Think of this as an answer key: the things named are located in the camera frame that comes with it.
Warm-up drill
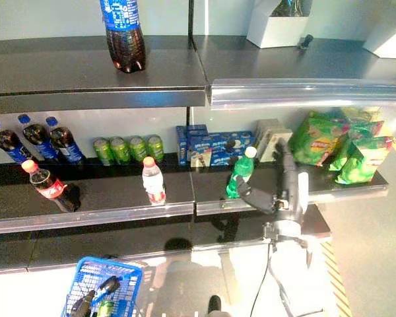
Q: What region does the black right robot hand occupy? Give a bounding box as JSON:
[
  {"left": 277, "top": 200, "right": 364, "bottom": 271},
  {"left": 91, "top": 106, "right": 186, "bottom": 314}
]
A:
[{"left": 236, "top": 137, "right": 310, "bottom": 225}]

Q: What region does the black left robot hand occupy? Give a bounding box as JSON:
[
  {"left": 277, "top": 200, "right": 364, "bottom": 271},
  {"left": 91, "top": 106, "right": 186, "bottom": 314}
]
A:
[{"left": 71, "top": 290, "right": 98, "bottom": 317}]

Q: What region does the blue plastic shopping basket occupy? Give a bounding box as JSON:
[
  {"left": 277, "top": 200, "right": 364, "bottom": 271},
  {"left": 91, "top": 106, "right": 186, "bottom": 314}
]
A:
[{"left": 60, "top": 256, "right": 143, "bottom": 317}]

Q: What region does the green soda bottle pale cap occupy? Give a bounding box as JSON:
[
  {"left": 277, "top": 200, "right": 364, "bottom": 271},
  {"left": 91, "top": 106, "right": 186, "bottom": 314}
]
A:
[{"left": 225, "top": 146, "right": 259, "bottom": 200}]

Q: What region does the grey cardboard box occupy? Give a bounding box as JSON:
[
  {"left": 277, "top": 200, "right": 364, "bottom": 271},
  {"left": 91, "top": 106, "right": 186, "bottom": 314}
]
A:
[
  {"left": 255, "top": 118, "right": 286, "bottom": 156},
  {"left": 260, "top": 129, "right": 294, "bottom": 163}
]

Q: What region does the green chips bag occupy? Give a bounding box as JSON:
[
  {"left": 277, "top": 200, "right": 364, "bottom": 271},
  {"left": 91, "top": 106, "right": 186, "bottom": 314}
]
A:
[
  {"left": 334, "top": 135, "right": 396, "bottom": 185},
  {"left": 340, "top": 106, "right": 385, "bottom": 139},
  {"left": 288, "top": 110, "right": 351, "bottom": 168}
]

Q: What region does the low black base shelf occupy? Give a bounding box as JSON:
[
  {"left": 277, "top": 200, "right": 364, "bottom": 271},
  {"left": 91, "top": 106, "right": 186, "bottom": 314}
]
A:
[{"left": 0, "top": 203, "right": 333, "bottom": 277}]

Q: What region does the black shelf board clear strip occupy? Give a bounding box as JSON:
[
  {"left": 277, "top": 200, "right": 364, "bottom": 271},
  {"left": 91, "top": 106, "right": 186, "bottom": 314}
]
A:
[
  {"left": 0, "top": 160, "right": 197, "bottom": 236},
  {"left": 190, "top": 157, "right": 389, "bottom": 217}
]

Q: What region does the wide blue Oreo box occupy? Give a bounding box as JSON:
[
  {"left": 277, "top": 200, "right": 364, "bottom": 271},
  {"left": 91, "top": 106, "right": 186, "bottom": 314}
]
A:
[{"left": 189, "top": 131, "right": 255, "bottom": 168}]

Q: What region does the small blue Oreo box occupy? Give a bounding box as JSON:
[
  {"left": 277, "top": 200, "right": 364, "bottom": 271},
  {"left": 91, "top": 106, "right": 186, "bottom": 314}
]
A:
[{"left": 186, "top": 123, "right": 209, "bottom": 139}]

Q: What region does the narrow blue Oreo box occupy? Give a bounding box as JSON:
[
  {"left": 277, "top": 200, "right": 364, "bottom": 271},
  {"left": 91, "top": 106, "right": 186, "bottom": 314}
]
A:
[{"left": 176, "top": 125, "right": 191, "bottom": 165}]

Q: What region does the Coca-Cola bottle red cap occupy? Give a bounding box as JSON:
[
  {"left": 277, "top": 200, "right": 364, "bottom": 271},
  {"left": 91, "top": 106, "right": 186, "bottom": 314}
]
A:
[{"left": 20, "top": 159, "right": 83, "bottom": 213}]

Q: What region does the clear water bottle red cap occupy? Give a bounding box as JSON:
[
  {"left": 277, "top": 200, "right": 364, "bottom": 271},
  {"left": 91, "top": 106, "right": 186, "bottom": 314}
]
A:
[{"left": 141, "top": 156, "right": 167, "bottom": 206}]

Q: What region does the dark shelf board clear strip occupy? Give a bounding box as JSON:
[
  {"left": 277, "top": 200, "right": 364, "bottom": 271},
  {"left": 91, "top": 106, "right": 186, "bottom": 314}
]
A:
[{"left": 193, "top": 34, "right": 396, "bottom": 110}]

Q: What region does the small black object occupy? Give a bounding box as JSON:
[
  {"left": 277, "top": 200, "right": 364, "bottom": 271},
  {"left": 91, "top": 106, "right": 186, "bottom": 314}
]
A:
[{"left": 298, "top": 33, "right": 315, "bottom": 50}]

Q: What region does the white open display box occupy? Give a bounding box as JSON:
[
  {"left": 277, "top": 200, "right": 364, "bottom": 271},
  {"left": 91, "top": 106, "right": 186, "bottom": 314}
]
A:
[
  {"left": 362, "top": 0, "right": 396, "bottom": 61},
  {"left": 246, "top": 0, "right": 314, "bottom": 50}
]

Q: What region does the dark item in box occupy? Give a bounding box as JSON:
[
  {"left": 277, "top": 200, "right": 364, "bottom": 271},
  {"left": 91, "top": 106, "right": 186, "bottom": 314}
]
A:
[{"left": 271, "top": 0, "right": 313, "bottom": 18}]

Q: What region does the dark shelf board plain edge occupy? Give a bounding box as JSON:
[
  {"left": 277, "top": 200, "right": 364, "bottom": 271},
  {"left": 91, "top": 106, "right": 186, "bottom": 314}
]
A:
[{"left": 0, "top": 34, "right": 209, "bottom": 116}]

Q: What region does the Pepsi bottle blue label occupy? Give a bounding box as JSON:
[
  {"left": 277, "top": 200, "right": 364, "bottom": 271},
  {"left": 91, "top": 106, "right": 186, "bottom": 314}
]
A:
[{"left": 98, "top": 0, "right": 147, "bottom": 73}]

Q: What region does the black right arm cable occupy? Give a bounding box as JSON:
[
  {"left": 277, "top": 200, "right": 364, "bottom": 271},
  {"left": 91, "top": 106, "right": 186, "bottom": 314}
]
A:
[{"left": 253, "top": 239, "right": 296, "bottom": 317}]

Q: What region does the black shelf upright post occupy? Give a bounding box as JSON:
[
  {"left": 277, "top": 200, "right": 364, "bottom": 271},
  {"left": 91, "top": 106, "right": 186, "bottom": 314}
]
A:
[{"left": 187, "top": 0, "right": 195, "bottom": 50}]

